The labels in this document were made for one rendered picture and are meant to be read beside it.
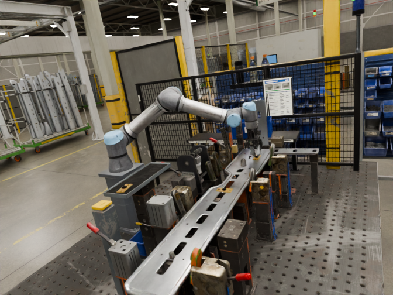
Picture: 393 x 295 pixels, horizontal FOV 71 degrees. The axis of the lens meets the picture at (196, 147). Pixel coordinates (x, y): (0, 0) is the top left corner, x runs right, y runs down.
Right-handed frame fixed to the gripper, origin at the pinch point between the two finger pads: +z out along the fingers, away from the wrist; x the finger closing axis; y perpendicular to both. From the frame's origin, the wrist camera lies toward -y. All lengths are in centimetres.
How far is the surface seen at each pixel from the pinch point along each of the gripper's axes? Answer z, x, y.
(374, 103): 24, 78, -169
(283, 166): 3.7, 17.9, 8.0
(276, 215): 27.8, 14.8, 24.5
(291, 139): 3.3, 16.9, -32.6
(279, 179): 12.6, 14.9, 9.0
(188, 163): -16, -24, 44
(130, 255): -12, -17, 106
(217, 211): -4, 0, 67
